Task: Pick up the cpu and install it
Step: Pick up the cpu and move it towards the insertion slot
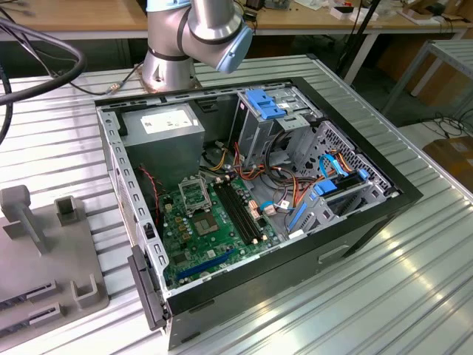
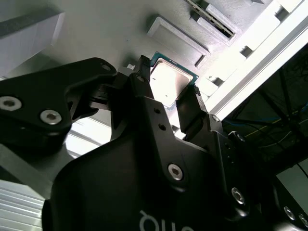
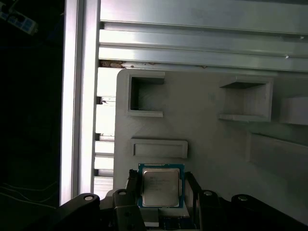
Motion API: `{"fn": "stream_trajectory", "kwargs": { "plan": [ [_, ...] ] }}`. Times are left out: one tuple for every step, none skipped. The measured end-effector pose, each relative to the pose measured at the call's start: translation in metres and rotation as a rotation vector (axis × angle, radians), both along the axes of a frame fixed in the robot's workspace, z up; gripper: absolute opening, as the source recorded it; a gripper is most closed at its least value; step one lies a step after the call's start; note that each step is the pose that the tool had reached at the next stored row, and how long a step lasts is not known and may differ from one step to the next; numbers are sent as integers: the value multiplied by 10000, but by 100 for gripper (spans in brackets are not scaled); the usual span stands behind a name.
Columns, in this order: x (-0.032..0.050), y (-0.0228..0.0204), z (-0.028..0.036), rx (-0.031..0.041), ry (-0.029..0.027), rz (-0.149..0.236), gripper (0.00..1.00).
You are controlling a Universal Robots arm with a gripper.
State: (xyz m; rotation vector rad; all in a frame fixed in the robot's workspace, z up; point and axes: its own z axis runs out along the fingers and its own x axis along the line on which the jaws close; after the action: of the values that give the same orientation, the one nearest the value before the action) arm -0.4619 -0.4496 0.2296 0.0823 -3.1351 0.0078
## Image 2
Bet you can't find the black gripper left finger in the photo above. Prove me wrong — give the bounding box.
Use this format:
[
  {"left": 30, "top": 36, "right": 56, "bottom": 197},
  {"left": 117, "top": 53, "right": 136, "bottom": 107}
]
[{"left": 0, "top": 55, "right": 191, "bottom": 193}]

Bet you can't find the silver topped CPU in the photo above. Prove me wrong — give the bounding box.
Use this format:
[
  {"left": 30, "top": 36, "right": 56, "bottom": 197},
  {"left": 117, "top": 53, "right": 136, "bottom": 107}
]
[{"left": 149, "top": 51, "right": 200, "bottom": 111}]

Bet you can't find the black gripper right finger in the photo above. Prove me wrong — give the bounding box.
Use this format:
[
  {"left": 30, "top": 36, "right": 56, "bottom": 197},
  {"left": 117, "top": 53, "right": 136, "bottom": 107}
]
[{"left": 175, "top": 85, "right": 308, "bottom": 228}]

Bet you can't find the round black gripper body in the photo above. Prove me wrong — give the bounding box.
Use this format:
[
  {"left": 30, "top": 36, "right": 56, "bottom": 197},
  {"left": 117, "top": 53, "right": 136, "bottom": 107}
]
[{"left": 42, "top": 129, "right": 285, "bottom": 231}]

